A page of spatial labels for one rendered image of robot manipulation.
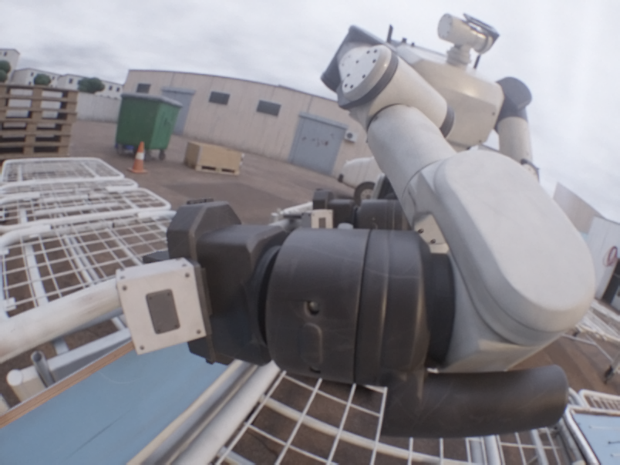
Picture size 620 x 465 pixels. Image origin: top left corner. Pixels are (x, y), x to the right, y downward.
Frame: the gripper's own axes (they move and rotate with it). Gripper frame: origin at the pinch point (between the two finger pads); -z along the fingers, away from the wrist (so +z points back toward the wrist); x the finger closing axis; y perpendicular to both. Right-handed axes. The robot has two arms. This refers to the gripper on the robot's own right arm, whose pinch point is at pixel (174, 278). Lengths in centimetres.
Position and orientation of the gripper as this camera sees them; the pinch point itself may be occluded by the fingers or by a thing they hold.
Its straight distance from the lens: 22.2
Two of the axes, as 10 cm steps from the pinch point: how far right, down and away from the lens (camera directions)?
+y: 3.2, -1.8, 9.3
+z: 9.5, 0.3, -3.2
